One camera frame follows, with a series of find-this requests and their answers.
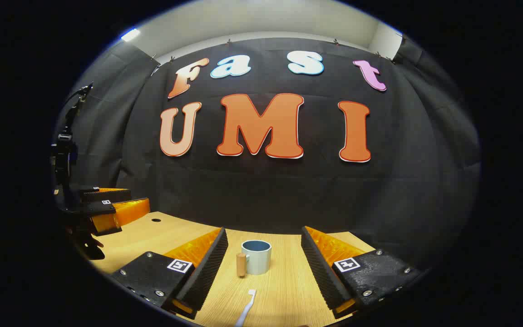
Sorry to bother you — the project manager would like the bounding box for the black backdrop cloth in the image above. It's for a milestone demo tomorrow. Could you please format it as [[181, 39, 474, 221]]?
[[53, 37, 481, 273]]

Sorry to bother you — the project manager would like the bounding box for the pale blue cup wooden handle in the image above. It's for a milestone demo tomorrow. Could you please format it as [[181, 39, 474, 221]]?
[[237, 240, 272, 277]]

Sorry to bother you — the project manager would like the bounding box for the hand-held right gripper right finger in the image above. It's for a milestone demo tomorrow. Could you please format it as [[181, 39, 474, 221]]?
[[301, 226, 423, 319]]

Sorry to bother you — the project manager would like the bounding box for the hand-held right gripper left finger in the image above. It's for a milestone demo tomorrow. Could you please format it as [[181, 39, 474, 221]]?
[[109, 227, 228, 321]]

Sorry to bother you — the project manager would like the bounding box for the white toothbrush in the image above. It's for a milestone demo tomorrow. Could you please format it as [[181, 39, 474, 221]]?
[[235, 289, 257, 327]]

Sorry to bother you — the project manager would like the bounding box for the wooden desktop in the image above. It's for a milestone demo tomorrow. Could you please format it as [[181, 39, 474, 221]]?
[[74, 211, 375, 327]]

